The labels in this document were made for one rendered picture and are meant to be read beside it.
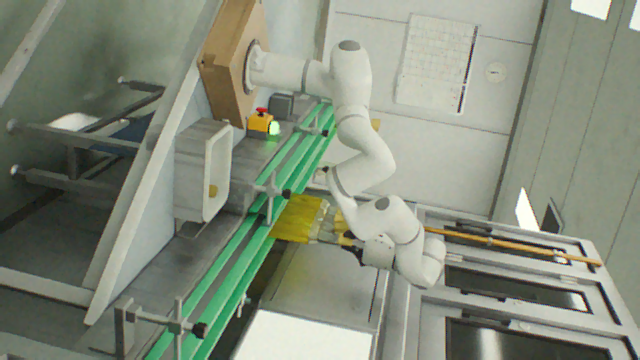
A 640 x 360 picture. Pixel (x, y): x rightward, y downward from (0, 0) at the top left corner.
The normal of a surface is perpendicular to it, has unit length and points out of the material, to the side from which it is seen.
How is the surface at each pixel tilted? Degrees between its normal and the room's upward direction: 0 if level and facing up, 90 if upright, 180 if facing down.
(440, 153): 90
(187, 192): 90
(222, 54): 90
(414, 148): 90
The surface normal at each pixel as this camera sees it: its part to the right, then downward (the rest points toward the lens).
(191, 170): -0.20, 0.36
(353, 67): 0.00, -0.67
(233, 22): -0.04, -0.47
